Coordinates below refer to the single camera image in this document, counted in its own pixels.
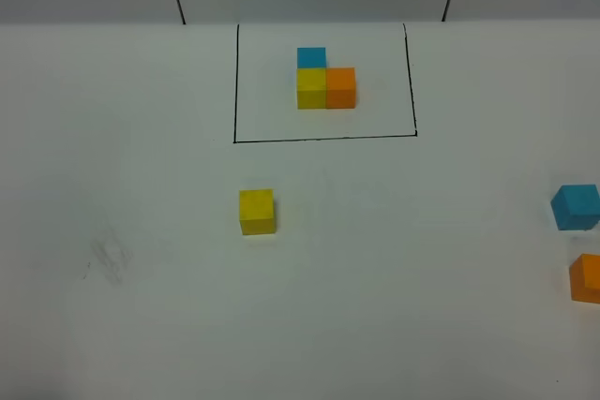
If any blue template block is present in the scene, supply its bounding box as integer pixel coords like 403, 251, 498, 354
296, 47, 327, 68

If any orange template block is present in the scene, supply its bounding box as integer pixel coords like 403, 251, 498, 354
326, 67, 356, 109

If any yellow template block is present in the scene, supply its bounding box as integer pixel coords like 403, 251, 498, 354
296, 68, 327, 110

